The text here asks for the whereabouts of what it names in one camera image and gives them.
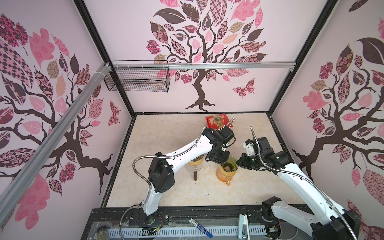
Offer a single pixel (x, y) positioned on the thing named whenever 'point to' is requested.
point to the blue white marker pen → (200, 227)
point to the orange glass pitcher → (224, 176)
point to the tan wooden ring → (196, 163)
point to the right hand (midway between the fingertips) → (237, 160)
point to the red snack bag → (217, 121)
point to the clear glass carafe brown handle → (194, 169)
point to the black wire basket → (138, 80)
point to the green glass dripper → (231, 165)
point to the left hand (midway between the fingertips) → (220, 164)
